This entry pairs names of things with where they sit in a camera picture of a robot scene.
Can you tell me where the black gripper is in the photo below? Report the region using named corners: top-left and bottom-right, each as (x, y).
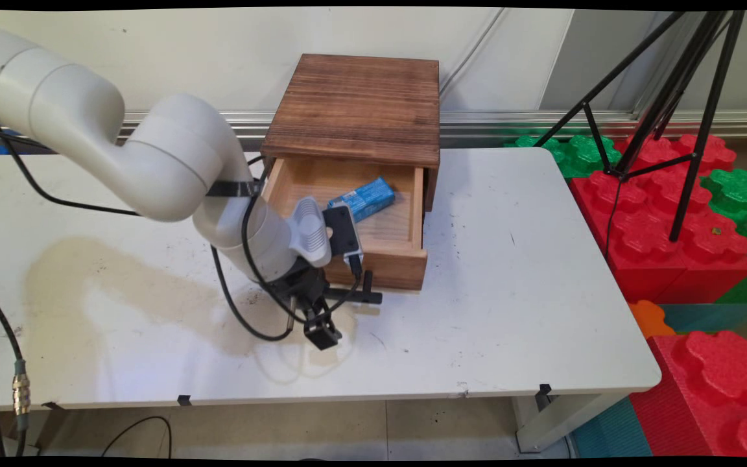
top-left (263, 259), bottom-right (344, 352)

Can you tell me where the wooden drawer with black handle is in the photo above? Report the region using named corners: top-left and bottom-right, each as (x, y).
top-left (261, 157), bottom-right (429, 306)

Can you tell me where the blue carton box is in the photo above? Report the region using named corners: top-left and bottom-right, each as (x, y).
top-left (326, 176), bottom-right (396, 224)

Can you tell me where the dark wooden cabinet housing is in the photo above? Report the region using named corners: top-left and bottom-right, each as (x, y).
top-left (260, 54), bottom-right (442, 213)

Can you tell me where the white table leg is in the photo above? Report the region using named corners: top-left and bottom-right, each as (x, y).
top-left (512, 389), bottom-right (635, 454)

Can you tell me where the teal foam block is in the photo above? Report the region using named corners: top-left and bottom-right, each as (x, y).
top-left (658, 303), bottom-right (747, 335)
top-left (571, 396), bottom-right (654, 459)

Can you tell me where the green foam block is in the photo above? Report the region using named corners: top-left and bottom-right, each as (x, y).
top-left (700, 168), bottom-right (747, 305)
top-left (503, 134), bottom-right (623, 179)

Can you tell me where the orange foam block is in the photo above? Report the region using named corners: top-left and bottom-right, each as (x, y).
top-left (628, 300), bottom-right (676, 340)

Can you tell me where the large red foam block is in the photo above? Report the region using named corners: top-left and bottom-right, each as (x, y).
top-left (629, 329), bottom-right (747, 459)
top-left (569, 133), bottom-right (747, 305)

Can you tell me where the black tripod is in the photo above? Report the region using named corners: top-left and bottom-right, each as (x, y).
top-left (534, 10), bottom-right (747, 245)

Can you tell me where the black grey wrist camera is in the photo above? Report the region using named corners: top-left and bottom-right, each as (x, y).
top-left (322, 202), bottom-right (366, 274)

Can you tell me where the black velcro strap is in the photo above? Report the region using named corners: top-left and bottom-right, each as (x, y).
top-left (206, 180), bottom-right (265, 199)

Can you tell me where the black floor cable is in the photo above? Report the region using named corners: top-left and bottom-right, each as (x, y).
top-left (101, 415), bottom-right (174, 459)

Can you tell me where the aluminium wall rail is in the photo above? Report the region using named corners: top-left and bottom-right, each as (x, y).
top-left (0, 111), bottom-right (747, 150)

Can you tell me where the cable with metal connector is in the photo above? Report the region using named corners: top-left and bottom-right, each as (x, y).
top-left (0, 279), bottom-right (32, 459)

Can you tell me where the white wall cable conduit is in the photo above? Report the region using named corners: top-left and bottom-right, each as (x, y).
top-left (438, 8), bottom-right (507, 95)

